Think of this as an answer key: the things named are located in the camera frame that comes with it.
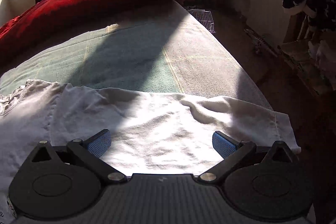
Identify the white printed t-shirt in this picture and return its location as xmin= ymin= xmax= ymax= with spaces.
xmin=0 ymin=79 xmax=301 ymax=224

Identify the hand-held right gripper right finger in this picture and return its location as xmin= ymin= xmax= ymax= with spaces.
xmin=198 ymin=131 xmax=293 ymax=184

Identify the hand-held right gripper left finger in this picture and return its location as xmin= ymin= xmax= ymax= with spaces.
xmin=32 ymin=129 xmax=128 ymax=184

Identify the white wire cage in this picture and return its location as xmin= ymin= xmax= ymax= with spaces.
xmin=184 ymin=6 xmax=217 ymax=34

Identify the wooden chair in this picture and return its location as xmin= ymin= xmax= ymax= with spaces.
xmin=278 ymin=11 xmax=336 ymax=99

